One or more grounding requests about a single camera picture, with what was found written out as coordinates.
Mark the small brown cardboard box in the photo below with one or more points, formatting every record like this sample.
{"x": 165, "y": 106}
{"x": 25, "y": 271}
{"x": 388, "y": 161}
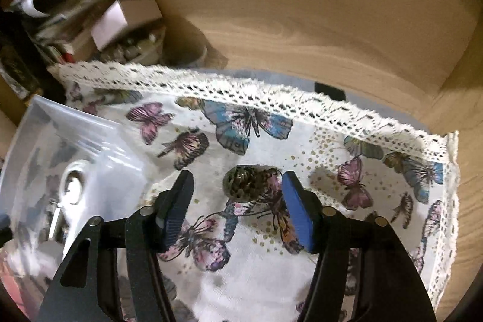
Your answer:
{"x": 124, "y": 20}

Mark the butterfly print lace tablecloth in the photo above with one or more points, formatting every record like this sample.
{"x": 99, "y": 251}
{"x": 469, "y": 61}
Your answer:
{"x": 328, "y": 156}

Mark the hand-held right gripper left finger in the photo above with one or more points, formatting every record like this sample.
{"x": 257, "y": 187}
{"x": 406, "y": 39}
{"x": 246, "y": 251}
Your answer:
{"x": 177, "y": 210}

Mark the dark wine bottle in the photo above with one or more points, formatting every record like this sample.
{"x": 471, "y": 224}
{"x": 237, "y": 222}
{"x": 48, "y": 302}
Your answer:
{"x": 15, "y": 58}

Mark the white handheld facial device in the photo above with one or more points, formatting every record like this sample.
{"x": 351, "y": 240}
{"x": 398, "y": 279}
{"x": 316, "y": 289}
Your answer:
{"x": 88, "y": 199}

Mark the brown pine cone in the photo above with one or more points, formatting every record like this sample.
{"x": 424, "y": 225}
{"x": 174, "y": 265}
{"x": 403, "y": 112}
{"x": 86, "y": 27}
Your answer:
{"x": 241, "y": 183}

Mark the clear plastic storage container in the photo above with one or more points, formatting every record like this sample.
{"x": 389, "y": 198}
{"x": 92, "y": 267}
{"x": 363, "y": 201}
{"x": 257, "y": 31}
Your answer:
{"x": 75, "y": 133}

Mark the stack of books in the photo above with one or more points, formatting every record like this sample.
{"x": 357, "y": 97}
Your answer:
{"x": 71, "y": 39}

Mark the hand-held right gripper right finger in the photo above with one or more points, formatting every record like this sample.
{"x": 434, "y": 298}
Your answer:
{"x": 298, "y": 214}

